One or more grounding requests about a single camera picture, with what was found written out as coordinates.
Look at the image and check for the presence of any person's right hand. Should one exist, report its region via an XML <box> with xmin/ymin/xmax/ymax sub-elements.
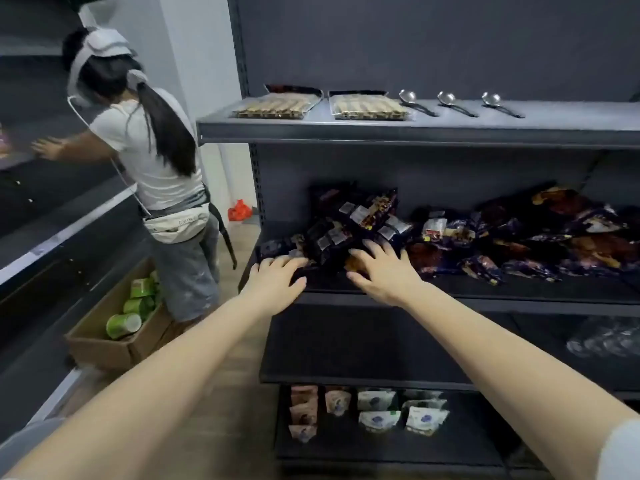
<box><xmin>346</xmin><ymin>239</ymin><xmax>427</xmax><ymax>309</ymax></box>

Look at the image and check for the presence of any person's left hand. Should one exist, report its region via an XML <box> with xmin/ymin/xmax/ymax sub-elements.
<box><xmin>240</xmin><ymin>256</ymin><xmax>309</xmax><ymax>318</ymax></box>

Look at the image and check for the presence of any person's left forearm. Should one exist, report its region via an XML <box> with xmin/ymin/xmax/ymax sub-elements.
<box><xmin>0</xmin><ymin>294</ymin><xmax>282</xmax><ymax>480</ymax></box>

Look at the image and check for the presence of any person's right forearm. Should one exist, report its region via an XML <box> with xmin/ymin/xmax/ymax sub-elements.
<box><xmin>395</xmin><ymin>282</ymin><xmax>638</xmax><ymax>480</ymax></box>

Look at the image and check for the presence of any pile of black labelled packets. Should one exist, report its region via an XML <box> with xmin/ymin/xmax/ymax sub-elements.
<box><xmin>256</xmin><ymin>181</ymin><xmax>415</xmax><ymax>276</ymax></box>

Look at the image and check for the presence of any white green snack pouch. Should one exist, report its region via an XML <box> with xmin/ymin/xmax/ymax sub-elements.
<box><xmin>402</xmin><ymin>389</ymin><xmax>446</xmax><ymax>408</ymax></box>
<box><xmin>358</xmin><ymin>410</ymin><xmax>402</xmax><ymax>435</ymax></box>
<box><xmin>404</xmin><ymin>406</ymin><xmax>449</xmax><ymax>436</ymax></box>
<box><xmin>357</xmin><ymin>388</ymin><xmax>399</xmax><ymax>412</ymax></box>

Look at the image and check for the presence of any pile of purple orange packets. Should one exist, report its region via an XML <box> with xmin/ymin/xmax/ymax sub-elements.
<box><xmin>407</xmin><ymin>184</ymin><xmax>640</xmax><ymax>286</ymax></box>

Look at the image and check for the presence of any white waist bag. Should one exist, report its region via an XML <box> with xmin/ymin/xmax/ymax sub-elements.
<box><xmin>142</xmin><ymin>201</ymin><xmax>211</xmax><ymax>243</ymax></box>

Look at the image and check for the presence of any clear tray of biscuit sticks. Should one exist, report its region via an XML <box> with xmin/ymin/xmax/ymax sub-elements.
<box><xmin>328</xmin><ymin>90</ymin><xmax>414</xmax><ymax>121</ymax></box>
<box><xmin>231</xmin><ymin>85</ymin><xmax>323</xmax><ymax>120</ymax></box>

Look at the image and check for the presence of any brown cardboard box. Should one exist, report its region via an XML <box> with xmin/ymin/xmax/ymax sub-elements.
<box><xmin>64</xmin><ymin>257</ymin><xmax>183</xmax><ymax>373</ymax></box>

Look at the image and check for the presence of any group of clear plastic cups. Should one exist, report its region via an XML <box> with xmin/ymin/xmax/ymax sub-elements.
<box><xmin>566</xmin><ymin>316</ymin><xmax>640</xmax><ymax>359</ymax></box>

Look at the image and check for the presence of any dark grey metal shelf unit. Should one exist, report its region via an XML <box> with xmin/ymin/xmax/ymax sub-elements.
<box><xmin>196</xmin><ymin>0</ymin><xmax>640</xmax><ymax>480</ymax></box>

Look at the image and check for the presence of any black open display cooler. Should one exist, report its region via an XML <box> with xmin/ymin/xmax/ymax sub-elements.
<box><xmin>0</xmin><ymin>0</ymin><xmax>156</xmax><ymax>445</ymax></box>

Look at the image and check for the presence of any white shirt sleeve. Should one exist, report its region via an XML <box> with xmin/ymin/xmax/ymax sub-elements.
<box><xmin>596</xmin><ymin>419</ymin><xmax>640</xmax><ymax>480</ymax></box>

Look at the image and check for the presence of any metal spoon with black handle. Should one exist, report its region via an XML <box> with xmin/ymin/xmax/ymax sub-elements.
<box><xmin>481</xmin><ymin>92</ymin><xmax>526</xmax><ymax>119</ymax></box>
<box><xmin>437</xmin><ymin>91</ymin><xmax>479</xmax><ymax>118</ymax></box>
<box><xmin>398</xmin><ymin>90</ymin><xmax>440</xmax><ymax>117</ymax></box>

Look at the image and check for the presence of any white head-mounted camera rig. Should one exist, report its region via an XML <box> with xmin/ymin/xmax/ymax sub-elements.
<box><xmin>66</xmin><ymin>26</ymin><xmax>151</xmax><ymax>109</ymax></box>

